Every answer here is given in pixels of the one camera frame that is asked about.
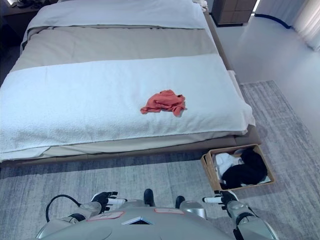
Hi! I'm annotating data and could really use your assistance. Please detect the white curtain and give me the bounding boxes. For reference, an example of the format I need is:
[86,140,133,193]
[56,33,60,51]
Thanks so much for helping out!
[289,0,320,52]

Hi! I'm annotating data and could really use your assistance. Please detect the woven rectangular laundry basket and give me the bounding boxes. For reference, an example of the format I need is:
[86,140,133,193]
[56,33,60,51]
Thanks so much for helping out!
[200,144,276,192]

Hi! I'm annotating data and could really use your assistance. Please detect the black robot foot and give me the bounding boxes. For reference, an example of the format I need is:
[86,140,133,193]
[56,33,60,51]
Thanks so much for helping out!
[175,195,186,210]
[143,188,154,207]

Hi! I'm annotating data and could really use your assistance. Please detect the orange crumpled garment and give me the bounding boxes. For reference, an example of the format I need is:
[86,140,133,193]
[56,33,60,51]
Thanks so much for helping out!
[140,89,188,118]

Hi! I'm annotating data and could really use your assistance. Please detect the grey patterned rug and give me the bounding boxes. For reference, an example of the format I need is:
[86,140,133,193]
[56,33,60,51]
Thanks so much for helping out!
[0,79,320,240]

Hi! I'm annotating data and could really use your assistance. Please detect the white pillow cover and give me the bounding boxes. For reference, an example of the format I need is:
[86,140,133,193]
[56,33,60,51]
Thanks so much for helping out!
[25,0,206,35]

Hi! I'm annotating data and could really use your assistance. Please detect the white garment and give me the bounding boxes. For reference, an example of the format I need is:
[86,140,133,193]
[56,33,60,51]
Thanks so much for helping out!
[214,148,245,181]

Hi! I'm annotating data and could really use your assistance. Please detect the black garment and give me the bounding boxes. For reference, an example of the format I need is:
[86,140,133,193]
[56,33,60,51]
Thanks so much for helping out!
[220,147,268,190]

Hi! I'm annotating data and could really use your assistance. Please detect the brown wooden nightstand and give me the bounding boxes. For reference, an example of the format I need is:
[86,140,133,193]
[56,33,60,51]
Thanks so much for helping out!
[211,0,258,27]

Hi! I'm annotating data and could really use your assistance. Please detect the large bed with white blanket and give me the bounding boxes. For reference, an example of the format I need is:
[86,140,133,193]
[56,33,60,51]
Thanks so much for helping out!
[0,7,262,168]

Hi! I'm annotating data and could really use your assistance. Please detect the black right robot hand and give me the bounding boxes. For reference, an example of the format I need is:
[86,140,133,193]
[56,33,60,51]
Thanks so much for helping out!
[202,190,238,210]

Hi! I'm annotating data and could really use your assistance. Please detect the white terry blanket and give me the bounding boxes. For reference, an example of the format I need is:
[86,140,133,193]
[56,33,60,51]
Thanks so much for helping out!
[0,53,253,155]

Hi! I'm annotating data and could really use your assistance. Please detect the beige duvet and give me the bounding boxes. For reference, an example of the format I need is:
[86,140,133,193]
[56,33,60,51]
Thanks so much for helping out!
[0,24,256,162]

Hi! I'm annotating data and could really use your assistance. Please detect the black right robot foot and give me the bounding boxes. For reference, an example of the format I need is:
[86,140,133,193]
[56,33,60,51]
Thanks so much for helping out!
[175,195,186,210]

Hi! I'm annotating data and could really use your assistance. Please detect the dark blue curved base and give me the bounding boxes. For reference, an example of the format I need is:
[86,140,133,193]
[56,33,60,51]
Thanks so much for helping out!
[254,13,294,29]

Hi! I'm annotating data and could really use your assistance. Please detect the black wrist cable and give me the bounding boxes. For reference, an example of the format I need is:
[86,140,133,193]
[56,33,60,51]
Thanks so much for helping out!
[45,194,82,223]

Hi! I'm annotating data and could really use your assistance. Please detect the black left robot foot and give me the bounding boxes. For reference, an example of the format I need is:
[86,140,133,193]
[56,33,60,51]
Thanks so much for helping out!
[143,188,154,207]

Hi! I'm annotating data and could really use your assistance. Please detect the silver robot torso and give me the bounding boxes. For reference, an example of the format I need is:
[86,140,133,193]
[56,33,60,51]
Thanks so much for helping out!
[35,199,235,240]

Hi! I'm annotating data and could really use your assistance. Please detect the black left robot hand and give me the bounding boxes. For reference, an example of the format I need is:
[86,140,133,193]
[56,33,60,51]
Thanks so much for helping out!
[91,191,128,212]

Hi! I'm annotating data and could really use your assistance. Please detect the dark wooden side shelf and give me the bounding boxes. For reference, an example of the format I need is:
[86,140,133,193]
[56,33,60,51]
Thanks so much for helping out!
[0,0,59,46]

